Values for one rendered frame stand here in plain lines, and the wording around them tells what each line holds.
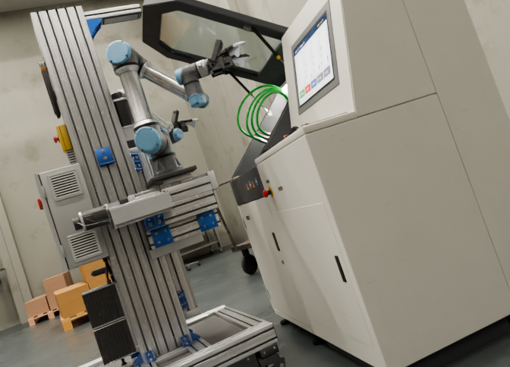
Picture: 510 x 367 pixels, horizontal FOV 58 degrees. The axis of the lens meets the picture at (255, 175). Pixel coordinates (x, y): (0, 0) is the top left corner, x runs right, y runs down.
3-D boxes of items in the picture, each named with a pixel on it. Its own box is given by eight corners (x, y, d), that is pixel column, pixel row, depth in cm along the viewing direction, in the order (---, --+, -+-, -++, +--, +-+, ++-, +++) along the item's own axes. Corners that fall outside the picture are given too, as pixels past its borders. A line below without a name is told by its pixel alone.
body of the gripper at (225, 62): (237, 70, 212) (212, 79, 212) (231, 54, 213) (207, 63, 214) (234, 64, 204) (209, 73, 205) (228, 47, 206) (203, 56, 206)
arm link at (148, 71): (121, 70, 232) (204, 115, 228) (111, 64, 221) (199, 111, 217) (131, 50, 232) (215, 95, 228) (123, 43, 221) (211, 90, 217)
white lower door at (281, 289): (272, 308, 289) (237, 206, 292) (275, 307, 289) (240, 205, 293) (309, 327, 226) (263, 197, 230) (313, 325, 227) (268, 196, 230)
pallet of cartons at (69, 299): (55, 335, 569) (36, 274, 573) (62, 321, 692) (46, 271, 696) (130, 306, 603) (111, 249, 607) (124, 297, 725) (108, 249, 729)
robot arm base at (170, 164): (157, 177, 214) (150, 157, 214) (152, 182, 228) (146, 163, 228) (187, 167, 219) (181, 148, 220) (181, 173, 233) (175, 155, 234)
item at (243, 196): (238, 205, 291) (231, 181, 292) (245, 202, 292) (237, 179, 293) (264, 196, 231) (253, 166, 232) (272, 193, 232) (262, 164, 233)
